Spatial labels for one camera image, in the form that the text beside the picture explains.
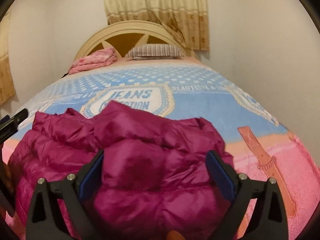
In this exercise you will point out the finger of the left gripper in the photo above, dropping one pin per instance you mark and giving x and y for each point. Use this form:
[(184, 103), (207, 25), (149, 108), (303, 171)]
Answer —
[(9, 125)]

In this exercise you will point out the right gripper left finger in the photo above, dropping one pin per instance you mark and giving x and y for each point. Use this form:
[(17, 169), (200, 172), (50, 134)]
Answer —
[(45, 220)]

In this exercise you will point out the magenta puffer jacket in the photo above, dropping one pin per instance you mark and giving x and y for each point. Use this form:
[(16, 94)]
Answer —
[(153, 179)]

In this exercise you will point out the side beige gold curtain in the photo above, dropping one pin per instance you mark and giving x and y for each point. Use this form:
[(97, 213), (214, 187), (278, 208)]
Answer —
[(7, 89)]

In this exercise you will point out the blue pink patterned bed blanket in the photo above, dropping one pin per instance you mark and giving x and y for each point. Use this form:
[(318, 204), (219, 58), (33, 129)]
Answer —
[(262, 149)]

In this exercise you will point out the folded pink blanket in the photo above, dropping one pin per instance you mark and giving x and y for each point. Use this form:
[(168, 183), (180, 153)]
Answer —
[(100, 58)]

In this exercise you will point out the cream arched wooden headboard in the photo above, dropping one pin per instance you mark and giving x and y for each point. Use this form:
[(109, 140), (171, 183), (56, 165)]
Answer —
[(123, 36)]

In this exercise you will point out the beige gold window curtain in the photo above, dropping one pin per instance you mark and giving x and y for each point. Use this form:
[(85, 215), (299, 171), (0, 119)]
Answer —
[(185, 20)]

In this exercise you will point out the grey striped pillow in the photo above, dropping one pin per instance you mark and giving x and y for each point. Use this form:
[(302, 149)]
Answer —
[(155, 51)]

